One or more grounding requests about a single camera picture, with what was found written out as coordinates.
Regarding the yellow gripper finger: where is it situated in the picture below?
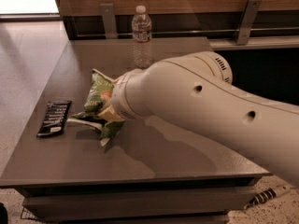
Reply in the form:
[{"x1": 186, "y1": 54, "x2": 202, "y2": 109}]
[{"x1": 98, "y1": 105, "x2": 123, "y2": 122}]

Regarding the green jalapeno chip bag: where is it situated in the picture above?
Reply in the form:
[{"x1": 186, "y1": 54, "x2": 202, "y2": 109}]
[{"x1": 67, "y1": 69, "x2": 124, "y2": 147}]

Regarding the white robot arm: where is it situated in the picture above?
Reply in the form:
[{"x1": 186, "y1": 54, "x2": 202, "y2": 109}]
[{"x1": 106, "y1": 51, "x2": 299, "y2": 186}]

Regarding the black rxbar chocolate bar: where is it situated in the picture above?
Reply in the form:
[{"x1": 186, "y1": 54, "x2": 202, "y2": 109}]
[{"x1": 36, "y1": 101, "x2": 72, "y2": 138}]

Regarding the clear plastic water bottle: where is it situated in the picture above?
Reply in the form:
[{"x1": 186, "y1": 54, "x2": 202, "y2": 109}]
[{"x1": 131, "y1": 6, "x2": 152, "y2": 68}]

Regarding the grey table drawer front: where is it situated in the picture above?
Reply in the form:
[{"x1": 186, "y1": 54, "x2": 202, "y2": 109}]
[{"x1": 23, "y1": 187, "x2": 254, "y2": 222}]

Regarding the black object bottom left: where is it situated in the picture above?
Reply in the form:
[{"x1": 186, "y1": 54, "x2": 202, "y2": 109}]
[{"x1": 0, "y1": 203, "x2": 8, "y2": 224}]

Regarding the black white striped floor object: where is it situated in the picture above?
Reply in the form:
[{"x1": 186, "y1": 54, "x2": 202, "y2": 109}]
[{"x1": 244, "y1": 185, "x2": 291, "y2": 210}]

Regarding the left metal wall bracket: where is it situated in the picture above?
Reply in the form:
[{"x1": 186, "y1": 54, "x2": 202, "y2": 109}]
[{"x1": 100, "y1": 3, "x2": 118, "y2": 39}]

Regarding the metal wall bracket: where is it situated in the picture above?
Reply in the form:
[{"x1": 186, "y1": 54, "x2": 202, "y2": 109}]
[
  {"x1": 234, "y1": 0, "x2": 262, "y2": 46},
  {"x1": 100, "y1": 3, "x2": 118, "y2": 39}
]

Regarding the horizontal metal rail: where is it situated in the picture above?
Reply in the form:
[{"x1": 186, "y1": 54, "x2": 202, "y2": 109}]
[{"x1": 74, "y1": 27, "x2": 299, "y2": 39}]

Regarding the right metal wall bracket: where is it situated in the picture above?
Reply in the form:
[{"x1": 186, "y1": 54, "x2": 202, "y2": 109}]
[{"x1": 234, "y1": 0, "x2": 262, "y2": 46}]

